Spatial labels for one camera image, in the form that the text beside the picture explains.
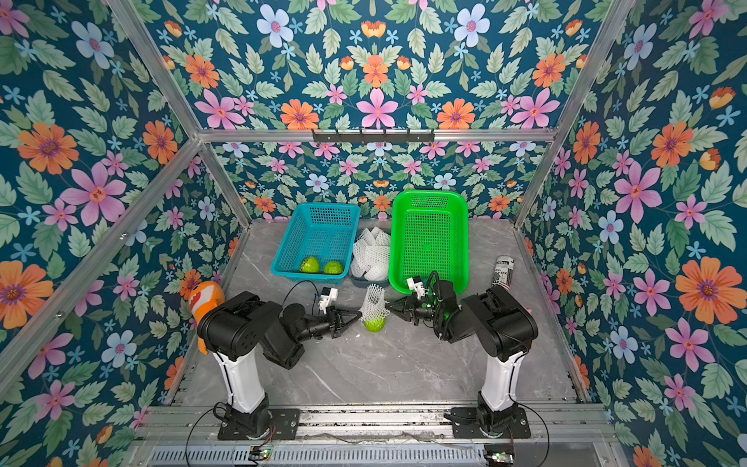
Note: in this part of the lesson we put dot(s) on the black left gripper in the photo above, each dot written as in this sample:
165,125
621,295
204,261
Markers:
339,330

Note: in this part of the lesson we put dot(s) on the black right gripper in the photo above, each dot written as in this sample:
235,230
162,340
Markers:
411,310

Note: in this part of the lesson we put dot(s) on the white foam net sleeve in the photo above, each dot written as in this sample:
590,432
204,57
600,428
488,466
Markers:
374,304

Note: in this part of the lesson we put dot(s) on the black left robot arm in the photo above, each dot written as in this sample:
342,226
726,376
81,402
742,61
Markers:
235,331

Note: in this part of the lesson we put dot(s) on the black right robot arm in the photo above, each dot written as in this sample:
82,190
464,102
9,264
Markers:
506,331

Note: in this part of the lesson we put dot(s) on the grey bin of nets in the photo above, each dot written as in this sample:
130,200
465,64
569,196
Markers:
362,282

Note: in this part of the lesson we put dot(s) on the green custard apple at edge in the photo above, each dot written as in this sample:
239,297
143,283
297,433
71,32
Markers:
334,268

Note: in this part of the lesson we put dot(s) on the pile of white foam nets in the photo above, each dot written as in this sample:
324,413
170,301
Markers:
371,255

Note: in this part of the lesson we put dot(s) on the dark-topped green custard apple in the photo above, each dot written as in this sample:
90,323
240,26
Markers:
310,265

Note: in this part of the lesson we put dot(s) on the teal plastic basket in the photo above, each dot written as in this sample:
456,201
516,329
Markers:
322,230

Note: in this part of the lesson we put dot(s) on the bright green plastic basket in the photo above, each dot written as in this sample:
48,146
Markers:
429,233

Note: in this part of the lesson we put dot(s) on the striped drink can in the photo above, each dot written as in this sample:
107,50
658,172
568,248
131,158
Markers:
503,271

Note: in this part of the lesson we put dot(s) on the orange clownfish toy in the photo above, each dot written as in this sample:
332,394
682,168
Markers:
205,298

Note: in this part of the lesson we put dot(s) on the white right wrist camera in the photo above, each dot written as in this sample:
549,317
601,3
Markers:
417,287

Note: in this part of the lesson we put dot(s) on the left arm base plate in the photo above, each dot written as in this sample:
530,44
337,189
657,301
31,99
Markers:
261,425

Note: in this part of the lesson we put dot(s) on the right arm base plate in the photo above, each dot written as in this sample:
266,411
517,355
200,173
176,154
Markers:
482,423

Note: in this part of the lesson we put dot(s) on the black hook rail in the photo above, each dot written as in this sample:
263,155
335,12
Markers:
373,136

